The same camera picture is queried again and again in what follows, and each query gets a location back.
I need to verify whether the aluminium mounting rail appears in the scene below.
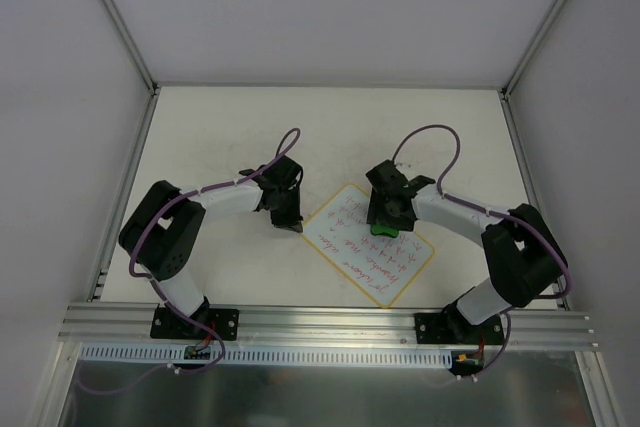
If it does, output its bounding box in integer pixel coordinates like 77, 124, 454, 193
58, 302, 600, 352

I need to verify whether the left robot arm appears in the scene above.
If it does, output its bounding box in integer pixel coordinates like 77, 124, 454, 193
118, 156, 303, 338

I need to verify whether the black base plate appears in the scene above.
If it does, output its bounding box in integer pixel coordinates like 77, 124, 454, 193
414, 311, 504, 346
149, 307, 239, 341

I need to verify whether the white slotted cable duct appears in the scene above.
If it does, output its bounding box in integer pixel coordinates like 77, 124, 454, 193
79, 343, 453, 370

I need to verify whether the aluminium frame post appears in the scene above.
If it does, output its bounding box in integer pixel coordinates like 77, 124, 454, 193
74, 0, 160, 96
499, 0, 601, 98

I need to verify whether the green bone-shaped eraser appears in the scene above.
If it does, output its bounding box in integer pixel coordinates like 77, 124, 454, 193
369, 223, 399, 238

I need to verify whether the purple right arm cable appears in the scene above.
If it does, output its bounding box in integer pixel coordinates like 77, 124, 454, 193
393, 125, 574, 298

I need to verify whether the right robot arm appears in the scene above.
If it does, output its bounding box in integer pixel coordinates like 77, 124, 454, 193
366, 160, 568, 343

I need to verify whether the left aluminium frame post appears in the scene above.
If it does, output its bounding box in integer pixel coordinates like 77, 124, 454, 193
74, 0, 160, 96

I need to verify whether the right aluminium frame post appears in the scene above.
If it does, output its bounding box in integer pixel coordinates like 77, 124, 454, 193
499, 0, 601, 98

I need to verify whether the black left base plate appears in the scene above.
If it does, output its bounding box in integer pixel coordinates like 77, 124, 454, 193
149, 307, 239, 341

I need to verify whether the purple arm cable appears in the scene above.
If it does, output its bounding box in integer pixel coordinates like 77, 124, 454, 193
393, 125, 574, 298
128, 127, 302, 373

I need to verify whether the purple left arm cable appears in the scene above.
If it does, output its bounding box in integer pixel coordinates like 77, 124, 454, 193
128, 127, 302, 373

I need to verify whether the yellow framed small whiteboard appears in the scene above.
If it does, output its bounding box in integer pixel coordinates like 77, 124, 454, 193
302, 184, 435, 308

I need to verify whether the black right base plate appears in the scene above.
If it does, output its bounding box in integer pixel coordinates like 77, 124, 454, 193
414, 311, 504, 346

